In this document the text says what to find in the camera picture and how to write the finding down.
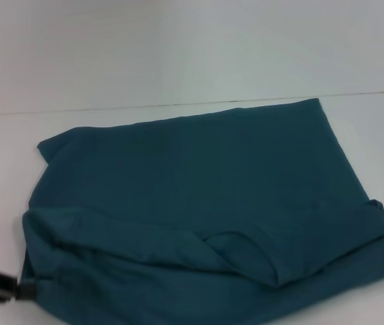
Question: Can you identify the teal t-shirt with pink print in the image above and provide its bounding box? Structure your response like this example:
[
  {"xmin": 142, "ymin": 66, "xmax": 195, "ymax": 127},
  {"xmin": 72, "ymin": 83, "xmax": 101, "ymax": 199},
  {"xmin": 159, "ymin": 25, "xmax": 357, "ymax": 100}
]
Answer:
[{"xmin": 20, "ymin": 97, "xmax": 384, "ymax": 325}]

